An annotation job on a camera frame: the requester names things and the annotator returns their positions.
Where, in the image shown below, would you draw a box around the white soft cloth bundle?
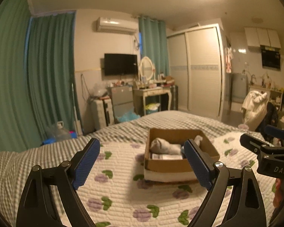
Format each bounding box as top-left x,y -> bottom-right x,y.
150,138 -> 181,155

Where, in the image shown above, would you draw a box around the person's right hand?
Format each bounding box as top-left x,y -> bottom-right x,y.
273,178 -> 283,208

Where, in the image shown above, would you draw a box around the pink cup on floor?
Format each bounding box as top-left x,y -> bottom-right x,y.
238,124 -> 249,130

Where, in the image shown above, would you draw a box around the white clothes pile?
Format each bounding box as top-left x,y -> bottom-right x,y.
241,91 -> 268,131

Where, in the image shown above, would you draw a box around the grey striped bed sheet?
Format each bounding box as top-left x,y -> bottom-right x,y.
0,111 -> 241,226

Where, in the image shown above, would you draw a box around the black range hood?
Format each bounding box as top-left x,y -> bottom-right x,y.
261,46 -> 281,71

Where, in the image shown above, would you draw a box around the clear water jug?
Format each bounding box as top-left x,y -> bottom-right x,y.
48,121 -> 72,142

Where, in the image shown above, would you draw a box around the white floral quilt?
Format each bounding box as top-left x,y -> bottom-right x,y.
77,131 -> 275,226

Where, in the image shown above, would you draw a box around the brown cardboard box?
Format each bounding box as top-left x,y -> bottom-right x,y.
144,128 -> 220,183

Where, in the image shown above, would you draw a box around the white packaged pack in box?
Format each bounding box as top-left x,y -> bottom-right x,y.
151,153 -> 183,160

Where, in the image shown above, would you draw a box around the white sliding wardrobe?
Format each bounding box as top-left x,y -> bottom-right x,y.
167,24 -> 226,121

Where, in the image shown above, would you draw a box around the waste bin under table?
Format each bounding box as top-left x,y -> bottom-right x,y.
146,103 -> 161,115

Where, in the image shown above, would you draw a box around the white suitcase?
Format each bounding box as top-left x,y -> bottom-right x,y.
91,97 -> 115,130

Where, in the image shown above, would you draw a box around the white dressing table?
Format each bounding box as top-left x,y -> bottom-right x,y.
133,81 -> 172,116

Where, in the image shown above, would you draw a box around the blue plastic bag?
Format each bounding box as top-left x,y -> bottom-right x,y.
116,111 -> 140,123

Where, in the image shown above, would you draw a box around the white oval vanity mirror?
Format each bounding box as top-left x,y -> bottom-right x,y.
138,56 -> 155,82

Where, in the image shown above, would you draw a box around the large green curtain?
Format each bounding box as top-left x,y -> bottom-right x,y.
0,0 -> 80,152

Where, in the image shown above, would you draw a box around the grey mini fridge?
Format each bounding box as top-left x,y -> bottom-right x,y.
108,86 -> 134,120

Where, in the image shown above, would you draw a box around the teal window curtain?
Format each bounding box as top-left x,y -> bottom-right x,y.
138,16 -> 169,76

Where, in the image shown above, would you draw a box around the white air conditioner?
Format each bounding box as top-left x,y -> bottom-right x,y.
97,17 -> 138,34

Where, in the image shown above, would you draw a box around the white kitchen wall cabinets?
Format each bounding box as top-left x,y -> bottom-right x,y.
244,27 -> 281,49

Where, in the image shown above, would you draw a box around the black wall television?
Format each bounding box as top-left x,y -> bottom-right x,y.
104,53 -> 138,76

